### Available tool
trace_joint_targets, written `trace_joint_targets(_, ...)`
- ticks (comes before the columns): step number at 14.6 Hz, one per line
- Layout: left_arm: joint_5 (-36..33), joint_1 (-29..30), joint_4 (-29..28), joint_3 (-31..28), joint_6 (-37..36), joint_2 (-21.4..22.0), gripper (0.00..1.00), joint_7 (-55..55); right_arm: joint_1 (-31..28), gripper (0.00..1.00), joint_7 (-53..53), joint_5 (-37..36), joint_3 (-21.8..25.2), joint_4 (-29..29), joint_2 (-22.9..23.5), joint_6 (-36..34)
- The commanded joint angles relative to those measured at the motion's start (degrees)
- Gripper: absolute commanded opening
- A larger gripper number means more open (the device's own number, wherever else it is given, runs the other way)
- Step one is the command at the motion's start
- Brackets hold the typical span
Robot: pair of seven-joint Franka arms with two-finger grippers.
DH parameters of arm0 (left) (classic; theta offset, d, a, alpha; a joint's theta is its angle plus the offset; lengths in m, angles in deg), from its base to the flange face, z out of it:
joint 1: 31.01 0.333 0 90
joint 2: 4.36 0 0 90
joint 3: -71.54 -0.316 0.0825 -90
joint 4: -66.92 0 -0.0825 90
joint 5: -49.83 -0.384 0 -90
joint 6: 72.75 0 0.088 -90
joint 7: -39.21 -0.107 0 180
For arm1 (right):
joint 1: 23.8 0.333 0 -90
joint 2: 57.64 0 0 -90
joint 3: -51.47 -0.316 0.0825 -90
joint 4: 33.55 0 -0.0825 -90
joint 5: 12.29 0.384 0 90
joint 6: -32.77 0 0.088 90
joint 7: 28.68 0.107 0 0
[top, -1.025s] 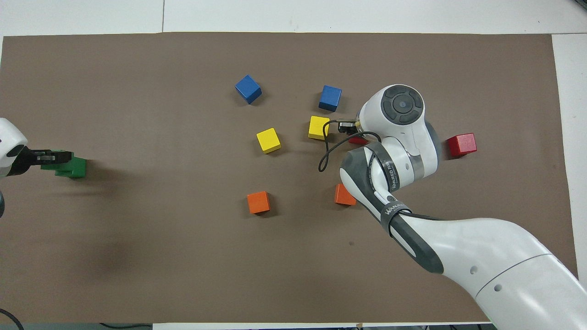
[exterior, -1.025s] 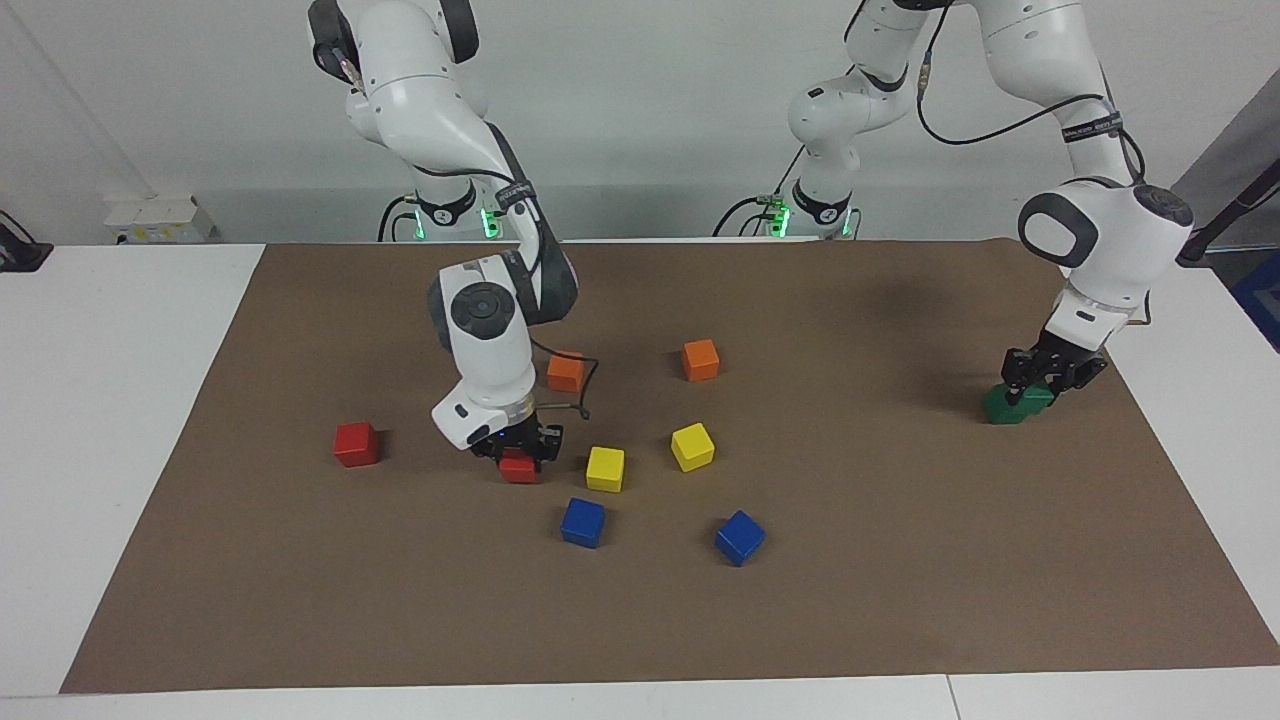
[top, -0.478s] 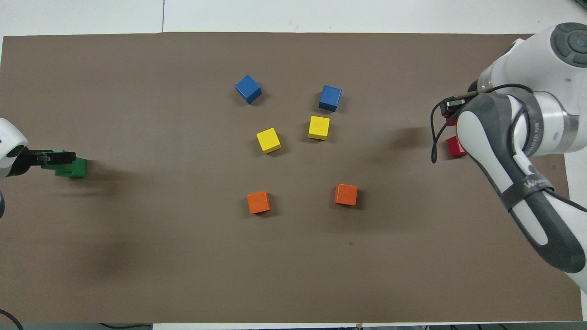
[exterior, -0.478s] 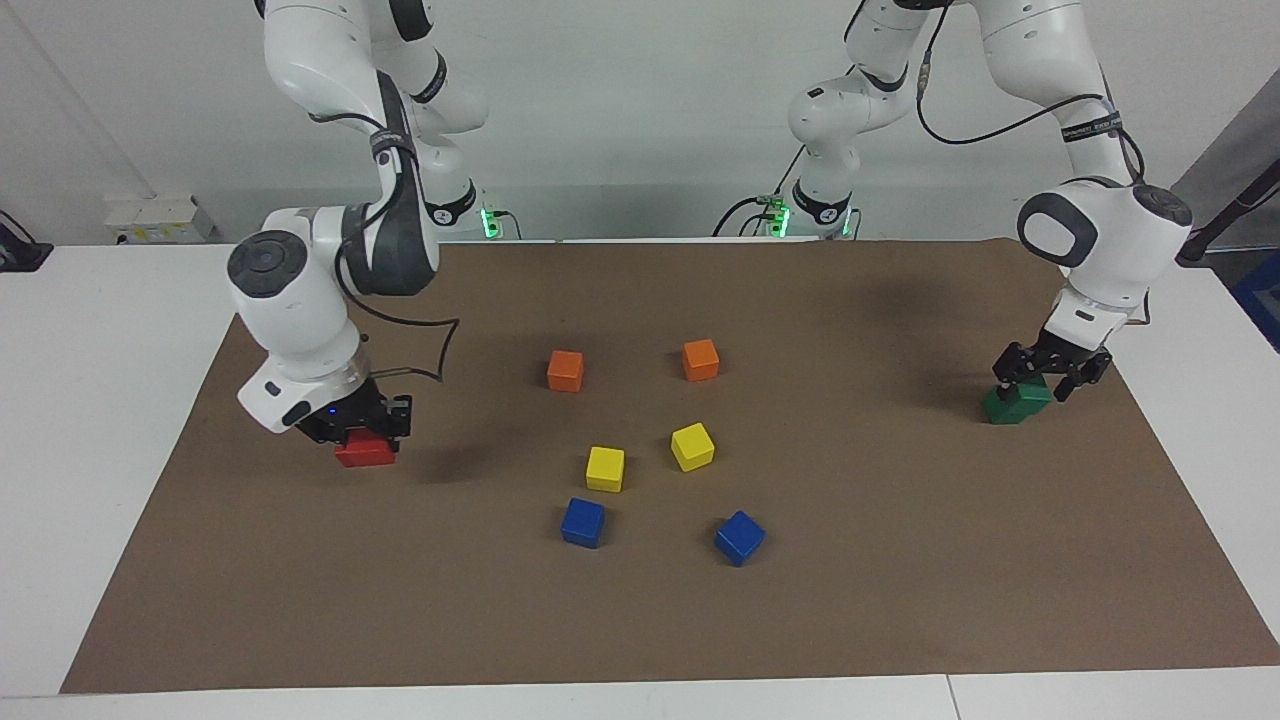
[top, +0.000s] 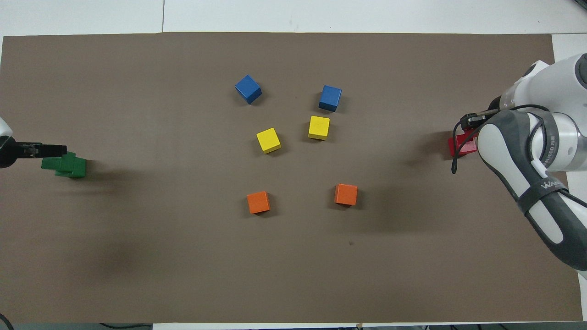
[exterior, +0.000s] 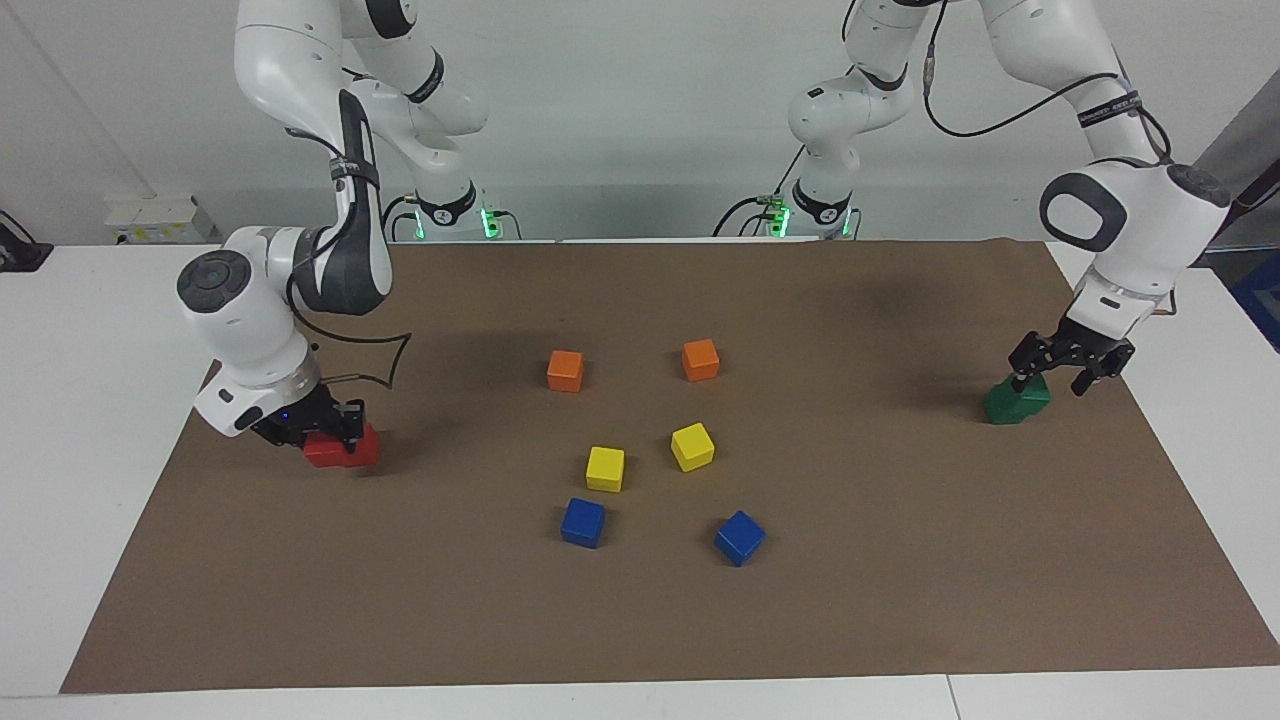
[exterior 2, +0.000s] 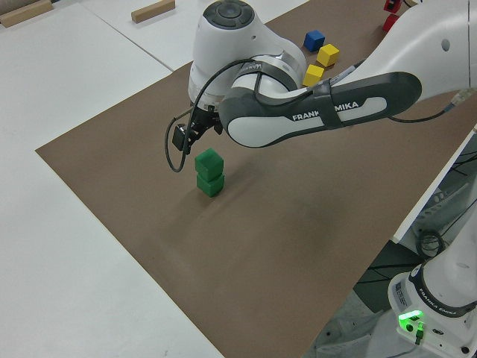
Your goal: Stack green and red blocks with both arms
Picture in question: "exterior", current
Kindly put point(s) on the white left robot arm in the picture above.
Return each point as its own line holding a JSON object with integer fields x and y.
{"x": 1150, "y": 230}

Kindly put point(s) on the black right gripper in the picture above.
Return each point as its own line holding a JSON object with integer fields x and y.
{"x": 305, "y": 415}

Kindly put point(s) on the black clamp mount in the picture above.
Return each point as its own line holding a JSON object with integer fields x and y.
{"x": 20, "y": 255}

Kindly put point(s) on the brown table mat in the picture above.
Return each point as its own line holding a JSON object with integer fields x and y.
{"x": 400, "y": 600}

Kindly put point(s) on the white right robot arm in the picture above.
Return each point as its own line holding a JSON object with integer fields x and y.
{"x": 240, "y": 330}

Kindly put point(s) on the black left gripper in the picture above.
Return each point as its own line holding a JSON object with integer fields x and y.
{"x": 1085, "y": 348}

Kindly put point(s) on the orange wooden cube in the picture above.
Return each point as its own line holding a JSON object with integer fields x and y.
{"x": 565, "y": 372}
{"x": 701, "y": 362}

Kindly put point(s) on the green wooden cube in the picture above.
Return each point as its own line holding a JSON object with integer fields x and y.
{"x": 1037, "y": 393}
{"x": 1000, "y": 410}

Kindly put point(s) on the white power strip box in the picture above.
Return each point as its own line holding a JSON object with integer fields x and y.
{"x": 150, "y": 215}

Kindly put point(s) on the red wooden cube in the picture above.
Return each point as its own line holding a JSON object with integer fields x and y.
{"x": 322, "y": 457}
{"x": 367, "y": 447}

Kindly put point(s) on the blue wooden cube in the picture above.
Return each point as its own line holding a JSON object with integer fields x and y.
{"x": 583, "y": 523}
{"x": 740, "y": 538}

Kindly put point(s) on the black stand with pole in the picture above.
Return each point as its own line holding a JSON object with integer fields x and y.
{"x": 1245, "y": 198}

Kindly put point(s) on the yellow wooden cube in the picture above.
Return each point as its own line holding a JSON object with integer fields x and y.
{"x": 605, "y": 470}
{"x": 693, "y": 448}

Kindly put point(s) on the blue crate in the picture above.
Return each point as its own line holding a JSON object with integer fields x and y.
{"x": 1262, "y": 295}

